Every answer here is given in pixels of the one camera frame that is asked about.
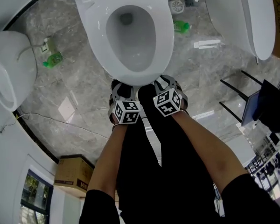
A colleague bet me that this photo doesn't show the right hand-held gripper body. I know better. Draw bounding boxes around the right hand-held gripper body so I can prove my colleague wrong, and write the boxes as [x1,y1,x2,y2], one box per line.
[152,74,189,118]

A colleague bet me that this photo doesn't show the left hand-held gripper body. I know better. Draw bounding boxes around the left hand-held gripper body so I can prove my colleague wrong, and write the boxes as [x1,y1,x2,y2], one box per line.
[108,79,141,126]

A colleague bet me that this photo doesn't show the white toilet bowl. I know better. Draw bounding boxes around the white toilet bowl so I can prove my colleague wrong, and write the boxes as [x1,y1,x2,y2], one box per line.
[71,0,175,87]

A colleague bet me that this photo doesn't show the person's right forearm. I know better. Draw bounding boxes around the person's right forearm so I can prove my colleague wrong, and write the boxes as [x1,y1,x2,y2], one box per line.
[171,109,249,197]

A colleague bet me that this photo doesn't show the person's left forearm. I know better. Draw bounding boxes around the person's left forearm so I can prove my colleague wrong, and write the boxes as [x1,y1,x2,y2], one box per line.
[86,122,132,202]

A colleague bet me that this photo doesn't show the large white toilet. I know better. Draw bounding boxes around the large white toilet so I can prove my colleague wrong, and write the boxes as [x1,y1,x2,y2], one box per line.
[200,0,276,61]

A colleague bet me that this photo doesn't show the white toilet with open lid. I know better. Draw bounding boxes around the white toilet with open lid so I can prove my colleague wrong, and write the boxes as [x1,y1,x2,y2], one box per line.
[0,30,38,112]

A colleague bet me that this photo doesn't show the white flat strip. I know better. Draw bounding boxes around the white flat strip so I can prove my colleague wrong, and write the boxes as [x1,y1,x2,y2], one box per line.
[193,39,222,50]

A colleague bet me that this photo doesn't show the green plastic bottle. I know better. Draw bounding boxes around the green plastic bottle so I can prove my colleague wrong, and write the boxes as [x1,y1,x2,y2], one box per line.
[173,20,192,35]
[42,51,64,69]

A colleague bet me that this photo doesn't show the person's black clothing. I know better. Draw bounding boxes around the person's black clothing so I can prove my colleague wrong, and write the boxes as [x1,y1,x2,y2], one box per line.
[78,85,280,224]

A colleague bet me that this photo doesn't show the brown cardboard box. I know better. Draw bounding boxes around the brown cardboard box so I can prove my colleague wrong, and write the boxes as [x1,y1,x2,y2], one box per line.
[53,154,95,194]

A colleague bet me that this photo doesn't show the white round vent cover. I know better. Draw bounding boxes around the white round vent cover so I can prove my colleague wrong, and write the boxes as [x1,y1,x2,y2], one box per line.
[169,0,185,15]

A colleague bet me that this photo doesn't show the black box device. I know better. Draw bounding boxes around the black box device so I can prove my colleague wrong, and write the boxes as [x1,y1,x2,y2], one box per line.
[183,0,200,8]

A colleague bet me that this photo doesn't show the metal shelving rack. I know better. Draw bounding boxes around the metal shelving rack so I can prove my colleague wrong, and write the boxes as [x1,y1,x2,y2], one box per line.
[244,131,280,202]

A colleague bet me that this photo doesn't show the dark framed window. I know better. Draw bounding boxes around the dark framed window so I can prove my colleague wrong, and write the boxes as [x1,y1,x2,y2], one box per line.
[20,168,54,224]

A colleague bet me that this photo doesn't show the thin floor cable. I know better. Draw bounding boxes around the thin floor cable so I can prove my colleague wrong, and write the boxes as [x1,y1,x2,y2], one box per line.
[13,112,111,140]

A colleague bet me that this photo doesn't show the black metal frame stand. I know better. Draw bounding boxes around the black metal frame stand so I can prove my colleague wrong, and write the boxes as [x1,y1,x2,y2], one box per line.
[218,70,264,124]

